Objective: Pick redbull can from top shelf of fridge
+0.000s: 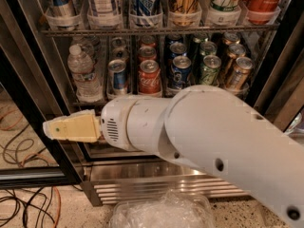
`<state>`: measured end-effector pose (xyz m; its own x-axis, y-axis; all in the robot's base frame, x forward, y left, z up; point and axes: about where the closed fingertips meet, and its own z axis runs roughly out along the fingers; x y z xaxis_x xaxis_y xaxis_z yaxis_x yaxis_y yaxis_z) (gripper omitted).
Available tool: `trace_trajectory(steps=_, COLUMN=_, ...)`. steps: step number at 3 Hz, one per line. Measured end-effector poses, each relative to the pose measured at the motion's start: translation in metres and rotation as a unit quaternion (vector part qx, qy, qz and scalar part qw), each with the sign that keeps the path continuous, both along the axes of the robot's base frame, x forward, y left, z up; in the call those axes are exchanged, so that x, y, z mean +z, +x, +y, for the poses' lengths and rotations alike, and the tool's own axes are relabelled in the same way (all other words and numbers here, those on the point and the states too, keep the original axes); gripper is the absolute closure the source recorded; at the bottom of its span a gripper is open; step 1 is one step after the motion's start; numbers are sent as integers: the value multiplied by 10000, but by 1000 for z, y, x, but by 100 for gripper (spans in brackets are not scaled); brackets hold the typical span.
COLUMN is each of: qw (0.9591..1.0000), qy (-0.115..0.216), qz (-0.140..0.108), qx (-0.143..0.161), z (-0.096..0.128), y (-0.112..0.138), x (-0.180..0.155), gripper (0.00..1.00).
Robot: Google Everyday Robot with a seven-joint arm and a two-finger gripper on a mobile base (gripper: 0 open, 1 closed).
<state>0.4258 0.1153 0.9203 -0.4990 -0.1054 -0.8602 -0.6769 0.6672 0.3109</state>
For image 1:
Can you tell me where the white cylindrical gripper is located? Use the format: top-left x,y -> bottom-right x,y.
43,96 -> 138,150

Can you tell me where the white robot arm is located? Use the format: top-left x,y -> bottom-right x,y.
43,85 -> 304,228

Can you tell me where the clear water bottle middle shelf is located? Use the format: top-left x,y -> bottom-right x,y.
67,45 -> 102,103

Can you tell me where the blue redbull can middle shelf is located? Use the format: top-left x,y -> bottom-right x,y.
107,59 -> 127,95

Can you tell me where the black fridge door left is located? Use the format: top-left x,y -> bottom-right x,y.
0,0 -> 84,188

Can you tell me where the stainless fridge base grille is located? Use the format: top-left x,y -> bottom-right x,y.
81,158 -> 247,206

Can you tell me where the red coca-cola can front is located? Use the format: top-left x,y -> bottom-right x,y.
139,60 -> 161,94

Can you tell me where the red coca-cola can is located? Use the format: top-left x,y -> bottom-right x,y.
139,60 -> 161,94
138,46 -> 157,63
247,0 -> 280,25

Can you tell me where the blue pepsi can front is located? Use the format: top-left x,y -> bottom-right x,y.
169,56 -> 192,89

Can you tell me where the blue pepsi can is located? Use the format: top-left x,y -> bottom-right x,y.
168,42 -> 187,59
169,56 -> 192,89

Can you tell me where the white striped tall can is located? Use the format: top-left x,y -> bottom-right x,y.
87,0 -> 122,29

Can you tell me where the blue white tall can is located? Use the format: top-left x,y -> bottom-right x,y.
131,0 -> 160,28

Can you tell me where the green soda can front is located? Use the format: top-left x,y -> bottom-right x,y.
197,55 -> 221,86

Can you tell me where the green soda can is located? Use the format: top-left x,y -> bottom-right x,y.
199,41 -> 218,56
197,55 -> 221,86

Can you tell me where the gold soda can front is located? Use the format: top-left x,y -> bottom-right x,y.
225,56 -> 254,89

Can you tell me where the gold soda can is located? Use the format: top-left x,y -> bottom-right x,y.
225,56 -> 254,89
222,44 -> 246,70

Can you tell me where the fridge door right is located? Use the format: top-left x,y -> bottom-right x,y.
250,5 -> 304,131

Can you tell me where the red coca-cola top can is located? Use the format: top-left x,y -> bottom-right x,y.
247,0 -> 280,25

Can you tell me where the clear plastic bag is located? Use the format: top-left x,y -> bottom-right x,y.
108,190 -> 216,228

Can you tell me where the orange cable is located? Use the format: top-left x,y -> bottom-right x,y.
0,106 -> 62,228

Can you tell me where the top wire shelf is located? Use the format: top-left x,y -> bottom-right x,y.
40,24 -> 279,37

